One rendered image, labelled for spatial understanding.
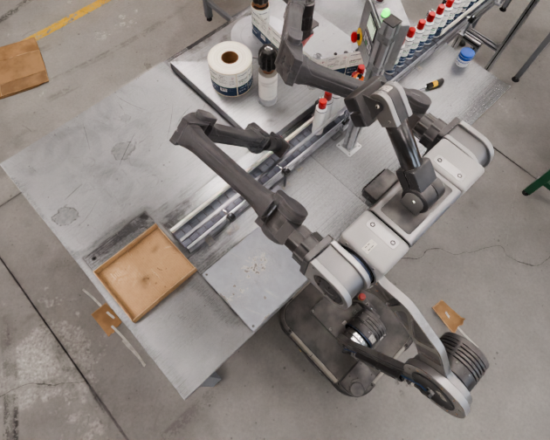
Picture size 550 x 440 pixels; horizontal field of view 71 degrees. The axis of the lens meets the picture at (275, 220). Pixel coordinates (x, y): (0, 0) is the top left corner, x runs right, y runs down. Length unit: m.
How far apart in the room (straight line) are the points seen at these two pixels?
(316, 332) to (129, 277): 1.01
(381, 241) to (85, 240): 1.24
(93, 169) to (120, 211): 0.25
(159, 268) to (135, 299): 0.15
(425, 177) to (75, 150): 1.55
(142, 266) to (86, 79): 2.14
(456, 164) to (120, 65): 2.88
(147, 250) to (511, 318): 2.13
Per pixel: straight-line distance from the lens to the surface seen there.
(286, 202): 0.93
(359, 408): 2.39
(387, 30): 1.39
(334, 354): 2.13
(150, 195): 1.76
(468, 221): 2.88
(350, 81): 1.13
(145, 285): 1.61
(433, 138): 1.15
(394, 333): 2.21
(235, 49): 1.93
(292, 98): 1.93
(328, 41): 2.21
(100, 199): 1.82
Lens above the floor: 2.33
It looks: 66 degrees down
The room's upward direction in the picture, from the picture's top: 3 degrees clockwise
